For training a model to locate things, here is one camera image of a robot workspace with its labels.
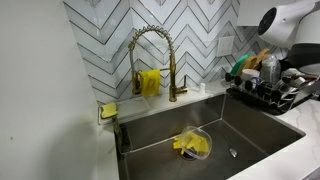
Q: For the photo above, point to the black dish rack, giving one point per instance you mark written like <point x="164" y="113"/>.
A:
<point x="266" y="103"/>

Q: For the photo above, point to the black sink drain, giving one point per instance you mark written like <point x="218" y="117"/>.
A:
<point x="185" y="156"/>

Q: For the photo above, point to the yellow cloth on faucet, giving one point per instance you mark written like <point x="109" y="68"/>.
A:
<point x="150" y="82"/>

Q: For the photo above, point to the wooden cutting board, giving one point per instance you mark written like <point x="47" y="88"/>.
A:
<point x="247" y="63"/>
<point x="263" y="55"/>

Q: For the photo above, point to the clear plastic bottle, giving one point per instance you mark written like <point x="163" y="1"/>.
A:
<point x="270" y="70"/>

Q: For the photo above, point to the white upper cabinet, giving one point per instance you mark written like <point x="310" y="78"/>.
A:
<point x="246" y="13"/>

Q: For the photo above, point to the yellow rubber glove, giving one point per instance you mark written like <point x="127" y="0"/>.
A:
<point x="191" y="141"/>

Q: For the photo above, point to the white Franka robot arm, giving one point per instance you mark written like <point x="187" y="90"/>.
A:
<point x="290" y="23"/>

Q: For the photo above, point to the white wall outlet plate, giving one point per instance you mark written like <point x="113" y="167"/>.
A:
<point x="225" y="46"/>

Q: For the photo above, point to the metal sink caddy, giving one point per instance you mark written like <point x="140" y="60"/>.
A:
<point x="122" y="140"/>

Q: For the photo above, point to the stainless steel sink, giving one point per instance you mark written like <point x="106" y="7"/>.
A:
<point x="160" y="126"/>

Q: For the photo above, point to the green plate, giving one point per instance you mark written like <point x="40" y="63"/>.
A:
<point x="238" y="63"/>

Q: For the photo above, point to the stainless steel bowl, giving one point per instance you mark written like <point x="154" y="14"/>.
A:
<point x="290" y="85"/>

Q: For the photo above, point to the yellow sponge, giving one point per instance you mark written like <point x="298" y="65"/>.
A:
<point x="109" y="110"/>

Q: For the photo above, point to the white cup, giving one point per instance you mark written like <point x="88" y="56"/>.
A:
<point x="250" y="74"/>

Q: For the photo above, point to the small silver sink fitting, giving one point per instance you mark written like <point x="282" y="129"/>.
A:
<point x="233" y="152"/>

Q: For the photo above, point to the clear plastic sponge tray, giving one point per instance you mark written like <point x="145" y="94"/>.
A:
<point x="133" y="106"/>

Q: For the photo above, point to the white bowl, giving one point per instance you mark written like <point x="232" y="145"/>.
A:
<point x="293" y="71"/>

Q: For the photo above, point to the gold spring kitchen faucet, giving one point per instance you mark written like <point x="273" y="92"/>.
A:
<point x="171" y="66"/>

